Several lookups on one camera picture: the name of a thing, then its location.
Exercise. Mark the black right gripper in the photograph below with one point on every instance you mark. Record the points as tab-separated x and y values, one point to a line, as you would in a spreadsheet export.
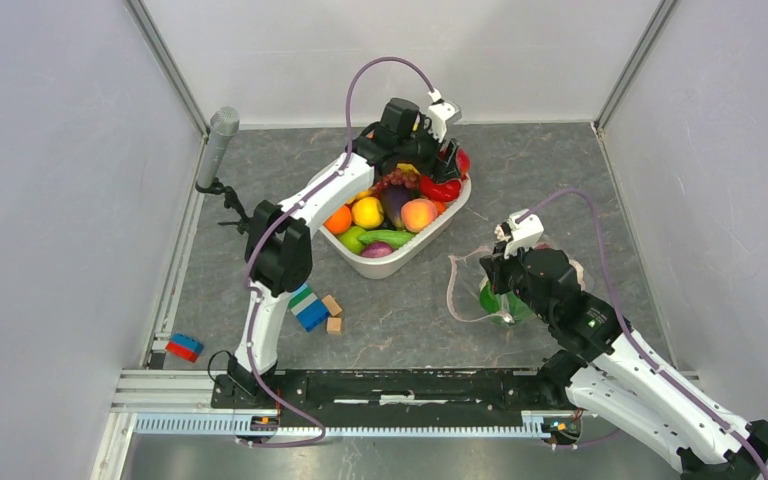
495	265

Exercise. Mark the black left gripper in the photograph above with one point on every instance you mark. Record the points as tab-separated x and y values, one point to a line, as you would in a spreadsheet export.
447	169

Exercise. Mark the red pomegranate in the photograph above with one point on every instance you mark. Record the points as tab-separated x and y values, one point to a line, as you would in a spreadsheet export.
463	162

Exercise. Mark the green leafy bok choy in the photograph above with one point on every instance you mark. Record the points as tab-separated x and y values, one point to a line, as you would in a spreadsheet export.
503	309

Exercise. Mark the clear zip top bag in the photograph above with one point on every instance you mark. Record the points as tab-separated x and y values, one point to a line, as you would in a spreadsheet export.
469	297

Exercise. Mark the yellow pink peach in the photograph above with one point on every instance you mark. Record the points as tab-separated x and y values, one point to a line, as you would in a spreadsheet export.
417	214

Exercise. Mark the white plastic basket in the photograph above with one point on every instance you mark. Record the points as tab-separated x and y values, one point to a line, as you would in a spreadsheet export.
380	268

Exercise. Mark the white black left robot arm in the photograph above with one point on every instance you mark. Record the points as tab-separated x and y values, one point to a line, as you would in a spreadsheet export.
279	251

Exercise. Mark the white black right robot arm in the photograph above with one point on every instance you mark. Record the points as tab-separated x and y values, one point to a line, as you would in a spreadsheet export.
607	368

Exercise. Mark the red bell pepper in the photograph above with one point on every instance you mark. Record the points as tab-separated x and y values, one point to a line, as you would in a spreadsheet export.
445	192

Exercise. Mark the small orange pepper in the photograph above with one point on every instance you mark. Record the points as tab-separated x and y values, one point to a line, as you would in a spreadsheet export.
440	207

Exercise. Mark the purple grapes bunch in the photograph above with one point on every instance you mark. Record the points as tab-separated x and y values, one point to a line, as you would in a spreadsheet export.
398	177

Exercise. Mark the dark purple eggplant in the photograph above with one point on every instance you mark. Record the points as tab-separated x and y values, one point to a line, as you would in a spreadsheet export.
392	199

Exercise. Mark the green cucumber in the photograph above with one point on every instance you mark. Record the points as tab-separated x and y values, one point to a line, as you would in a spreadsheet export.
396	239

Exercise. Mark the purple onion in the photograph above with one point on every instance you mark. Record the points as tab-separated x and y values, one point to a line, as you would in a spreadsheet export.
377	250

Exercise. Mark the small orange tangerine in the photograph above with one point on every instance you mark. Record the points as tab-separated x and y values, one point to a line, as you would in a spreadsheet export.
340	221

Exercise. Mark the green apple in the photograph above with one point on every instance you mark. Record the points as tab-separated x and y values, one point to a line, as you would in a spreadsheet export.
350	239

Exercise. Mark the tan wooden block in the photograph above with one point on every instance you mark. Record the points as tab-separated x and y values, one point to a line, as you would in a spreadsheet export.
334	326
333	307

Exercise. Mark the blue striped block stack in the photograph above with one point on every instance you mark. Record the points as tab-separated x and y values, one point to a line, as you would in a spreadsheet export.
308	308

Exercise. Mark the grey microphone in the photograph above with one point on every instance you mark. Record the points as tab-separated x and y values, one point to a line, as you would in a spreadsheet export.
224	125

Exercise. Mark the red and blue block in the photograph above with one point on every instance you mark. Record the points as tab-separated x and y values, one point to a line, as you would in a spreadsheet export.
184	347

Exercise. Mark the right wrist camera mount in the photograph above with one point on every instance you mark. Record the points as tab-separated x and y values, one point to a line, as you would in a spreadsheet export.
520	230

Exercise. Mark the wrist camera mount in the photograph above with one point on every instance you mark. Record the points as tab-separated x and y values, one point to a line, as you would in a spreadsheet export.
441	114
520	230

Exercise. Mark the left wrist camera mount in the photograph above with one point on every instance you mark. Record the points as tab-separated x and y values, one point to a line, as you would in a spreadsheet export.
441	114

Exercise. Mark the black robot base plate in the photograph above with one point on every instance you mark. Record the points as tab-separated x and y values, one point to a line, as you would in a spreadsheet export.
398	398

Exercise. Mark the aluminium frame rail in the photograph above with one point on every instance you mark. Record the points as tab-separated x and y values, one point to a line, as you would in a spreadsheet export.
178	402

